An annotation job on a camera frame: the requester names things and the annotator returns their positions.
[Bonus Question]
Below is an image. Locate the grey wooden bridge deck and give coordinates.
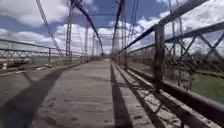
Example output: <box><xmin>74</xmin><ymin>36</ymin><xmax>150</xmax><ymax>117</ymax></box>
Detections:
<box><xmin>0</xmin><ymin>58</ymin><xmax>224</xmax><ymax>128</ymax></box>

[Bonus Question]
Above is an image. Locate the rusty metal bridge railing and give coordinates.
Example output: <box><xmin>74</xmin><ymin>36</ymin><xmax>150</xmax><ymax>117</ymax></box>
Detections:
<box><xmin>0</xmin><ymin>38</ymin><xmax>101</xmax><ymax>74</ymax></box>
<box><xmin>111</xmin><ymin>0</ymin><xmax>224</xmax><ymax>128</ymax></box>

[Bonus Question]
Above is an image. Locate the green grass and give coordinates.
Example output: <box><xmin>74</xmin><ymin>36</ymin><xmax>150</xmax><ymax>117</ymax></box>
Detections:
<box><xmin>191</xmin><ymin>72</ymin><xmax>224</xmax><ymax>105</ymax></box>

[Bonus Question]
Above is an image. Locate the steel bridge truss frame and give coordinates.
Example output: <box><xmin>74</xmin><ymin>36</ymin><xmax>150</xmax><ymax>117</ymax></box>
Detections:
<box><xmin>34</xmin><ymin>0</ymin><xmax>141</xmax><ymax>64</ymax></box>

